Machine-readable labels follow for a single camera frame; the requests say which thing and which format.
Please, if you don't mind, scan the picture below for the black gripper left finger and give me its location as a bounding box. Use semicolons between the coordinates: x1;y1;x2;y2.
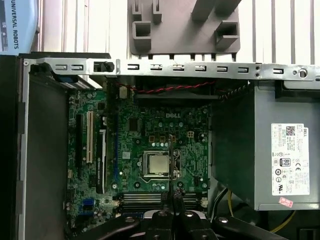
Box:
66;191;175;240

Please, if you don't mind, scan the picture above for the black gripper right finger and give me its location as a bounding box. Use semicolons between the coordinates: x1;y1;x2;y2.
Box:
174;189;288;240

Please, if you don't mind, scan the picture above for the black RAM slot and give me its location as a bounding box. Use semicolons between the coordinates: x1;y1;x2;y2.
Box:
121;192;202;201

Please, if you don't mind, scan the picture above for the black CPU socket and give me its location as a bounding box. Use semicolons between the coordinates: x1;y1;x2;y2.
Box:
141;149;182;183

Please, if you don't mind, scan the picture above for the silver CPU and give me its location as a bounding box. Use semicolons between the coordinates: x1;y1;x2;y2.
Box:
148;153;172;176

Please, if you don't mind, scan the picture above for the blue board connector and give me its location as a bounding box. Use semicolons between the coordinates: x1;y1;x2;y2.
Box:
83;198;96;214

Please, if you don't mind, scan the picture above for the black graphics card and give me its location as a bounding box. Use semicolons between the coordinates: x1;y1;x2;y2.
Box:
96;128;108;195

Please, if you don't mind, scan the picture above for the green motherboard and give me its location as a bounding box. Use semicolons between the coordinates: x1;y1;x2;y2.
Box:
66;89;212;228

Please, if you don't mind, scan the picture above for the white expansion slot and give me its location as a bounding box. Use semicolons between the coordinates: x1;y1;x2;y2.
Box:
86;111;94;164

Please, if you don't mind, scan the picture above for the black expansion slot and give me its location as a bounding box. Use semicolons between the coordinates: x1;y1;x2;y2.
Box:
75;114;84;171

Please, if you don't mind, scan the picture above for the grey power supply unit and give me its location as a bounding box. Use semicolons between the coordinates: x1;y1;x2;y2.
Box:
212;79;320;212

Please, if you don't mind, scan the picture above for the black open PC case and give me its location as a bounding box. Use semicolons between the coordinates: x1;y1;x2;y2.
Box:
0;51;320;240

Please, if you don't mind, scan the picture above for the grey parts rack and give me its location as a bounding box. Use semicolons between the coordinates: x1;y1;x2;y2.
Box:
127;0;242;61

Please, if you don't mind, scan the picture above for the pale blue teach pendant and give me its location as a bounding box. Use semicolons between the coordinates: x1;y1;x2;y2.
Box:
0;0;40;55

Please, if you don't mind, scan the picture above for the yellow wire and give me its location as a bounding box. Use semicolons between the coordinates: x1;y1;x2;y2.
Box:
226;189;296;232

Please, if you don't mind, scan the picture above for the red black twisted wire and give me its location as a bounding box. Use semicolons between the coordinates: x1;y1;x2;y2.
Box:
118;80;218;95

